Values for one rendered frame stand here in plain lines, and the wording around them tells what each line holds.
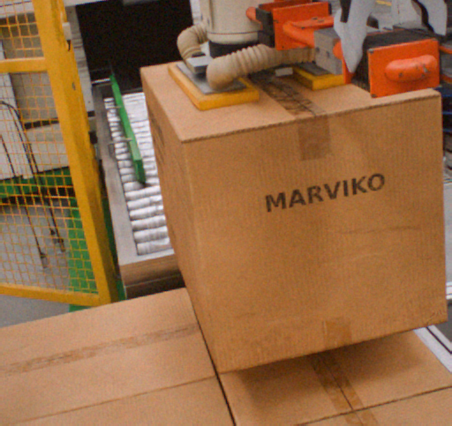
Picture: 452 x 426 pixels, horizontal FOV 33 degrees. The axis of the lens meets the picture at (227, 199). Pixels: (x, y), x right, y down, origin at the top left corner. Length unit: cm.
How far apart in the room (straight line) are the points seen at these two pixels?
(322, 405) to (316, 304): 22
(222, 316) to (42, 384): 52
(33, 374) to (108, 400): 21
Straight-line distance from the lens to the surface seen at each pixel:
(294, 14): 112
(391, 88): 80
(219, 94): 125
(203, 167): 111
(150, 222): 227
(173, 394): 148
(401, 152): 120
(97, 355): 166
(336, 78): 129
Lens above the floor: 138
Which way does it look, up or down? 21 degrees down
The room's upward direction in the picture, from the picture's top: 9 degrees counter-clockwise
